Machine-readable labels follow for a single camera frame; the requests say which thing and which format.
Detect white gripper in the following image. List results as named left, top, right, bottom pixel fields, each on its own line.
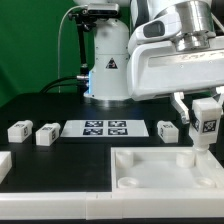
left=127, top=39, right=224, bottom=124

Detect white square table top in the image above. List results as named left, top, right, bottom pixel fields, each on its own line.
left=111, top=147, right=224, bottom=191

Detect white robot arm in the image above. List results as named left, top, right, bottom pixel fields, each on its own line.
left=73, top=0, right=224, bottom=123

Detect white marker sheet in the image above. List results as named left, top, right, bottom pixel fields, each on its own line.
left=61, top=120, right=149, bottom=138

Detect white left fence piece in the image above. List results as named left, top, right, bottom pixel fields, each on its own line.
left=0, top=151, right=12, bottom=184

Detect white front fence rail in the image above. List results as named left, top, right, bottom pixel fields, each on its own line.
left=0, top=189, right=224, bottom=220

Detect black camera stand pole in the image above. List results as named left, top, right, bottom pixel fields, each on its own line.
left=75, top=16, right=89, bottom=93

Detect black cables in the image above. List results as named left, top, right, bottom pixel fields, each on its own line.
left=39, top=75, right=88, bottom=94

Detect black camera on stand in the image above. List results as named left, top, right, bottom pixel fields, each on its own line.
left=68, top=3, right=120, bottom=23

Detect white cable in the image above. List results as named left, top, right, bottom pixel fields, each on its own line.
left=57, top=4, right=84, bottom=94

